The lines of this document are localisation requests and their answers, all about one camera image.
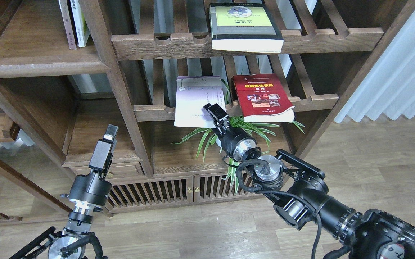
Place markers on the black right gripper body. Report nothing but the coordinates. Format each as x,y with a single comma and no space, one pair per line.
237,143

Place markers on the white curtain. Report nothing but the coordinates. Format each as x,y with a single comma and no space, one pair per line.
389,88

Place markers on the green spider plant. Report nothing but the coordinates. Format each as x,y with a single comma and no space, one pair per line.
208,138

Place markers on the red paperback book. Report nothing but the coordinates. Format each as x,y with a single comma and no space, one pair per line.
263,99

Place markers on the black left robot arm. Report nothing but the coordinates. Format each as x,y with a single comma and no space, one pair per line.
66,244

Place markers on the brown upright book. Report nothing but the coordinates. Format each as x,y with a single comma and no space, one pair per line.
67,17

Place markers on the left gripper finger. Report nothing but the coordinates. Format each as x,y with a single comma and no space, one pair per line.
111,132

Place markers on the white green upright book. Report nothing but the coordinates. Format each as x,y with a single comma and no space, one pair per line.
82,30

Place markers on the dark wooden bookshelf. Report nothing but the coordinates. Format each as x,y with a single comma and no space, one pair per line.
63,99

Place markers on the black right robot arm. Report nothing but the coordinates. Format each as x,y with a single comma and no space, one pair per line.
300,195

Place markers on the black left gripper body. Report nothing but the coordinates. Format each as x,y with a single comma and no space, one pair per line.
90,192

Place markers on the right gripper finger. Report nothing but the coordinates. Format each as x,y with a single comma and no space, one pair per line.
217,113

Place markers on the yellow-green black thick book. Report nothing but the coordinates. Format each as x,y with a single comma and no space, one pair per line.
244,27

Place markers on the white lavender paperback book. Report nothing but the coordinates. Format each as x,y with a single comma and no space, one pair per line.
192,93

